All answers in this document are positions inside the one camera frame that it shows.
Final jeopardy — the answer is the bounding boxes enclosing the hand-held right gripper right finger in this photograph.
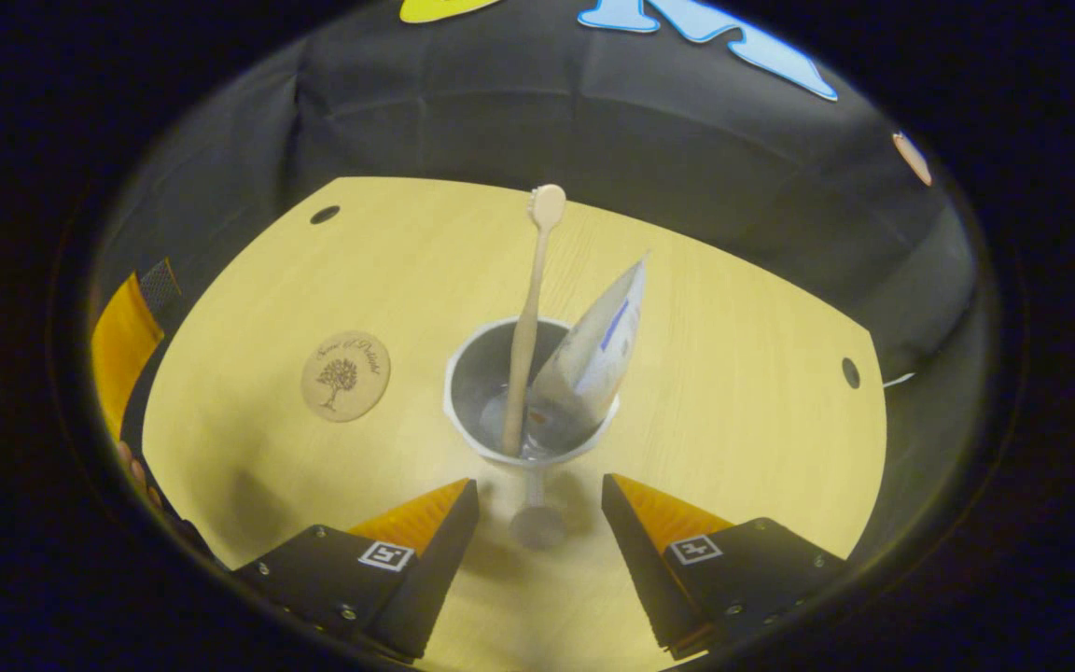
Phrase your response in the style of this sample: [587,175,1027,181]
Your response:
[600,472,848,660]

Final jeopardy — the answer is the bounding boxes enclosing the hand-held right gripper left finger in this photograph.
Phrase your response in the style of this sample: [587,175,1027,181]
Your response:
[234,478,482,662]

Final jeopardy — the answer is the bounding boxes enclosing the white cup with wooden handle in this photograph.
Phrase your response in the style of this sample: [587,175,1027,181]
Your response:
[443,317,621,551]

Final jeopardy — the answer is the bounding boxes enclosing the round wooden coaster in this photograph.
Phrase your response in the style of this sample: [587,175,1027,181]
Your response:
[300,330,392,423]

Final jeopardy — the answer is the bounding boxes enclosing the white toothpaste tube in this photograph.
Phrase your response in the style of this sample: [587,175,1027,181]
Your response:
[526,252,650,451]

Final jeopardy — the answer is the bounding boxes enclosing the beige wooden toothbrush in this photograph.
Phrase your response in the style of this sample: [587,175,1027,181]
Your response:
[501,184,567,457]

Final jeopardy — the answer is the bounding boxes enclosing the light wooden desktop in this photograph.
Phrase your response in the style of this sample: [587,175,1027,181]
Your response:
[141,175,888,672]

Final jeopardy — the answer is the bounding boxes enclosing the black backdrop cloth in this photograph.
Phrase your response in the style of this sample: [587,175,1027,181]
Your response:
[90,0,982,561]

